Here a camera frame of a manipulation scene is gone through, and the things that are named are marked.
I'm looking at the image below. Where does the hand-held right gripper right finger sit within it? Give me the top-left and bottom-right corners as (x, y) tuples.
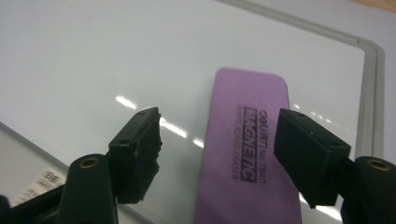
(273, 107), (352, 210)

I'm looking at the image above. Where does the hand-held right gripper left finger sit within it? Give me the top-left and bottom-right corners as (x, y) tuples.
(107, 106), (163, 205)

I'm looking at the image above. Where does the purple whiteboard eraser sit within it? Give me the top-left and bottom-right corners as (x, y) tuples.
(192, 66), (304, 224)

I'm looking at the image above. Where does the white whiteboard with grey frame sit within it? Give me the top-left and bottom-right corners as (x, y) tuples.
(0, 0), (387, 224)

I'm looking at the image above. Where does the white printed label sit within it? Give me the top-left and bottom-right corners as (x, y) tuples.
(10, 168), (67, 207)

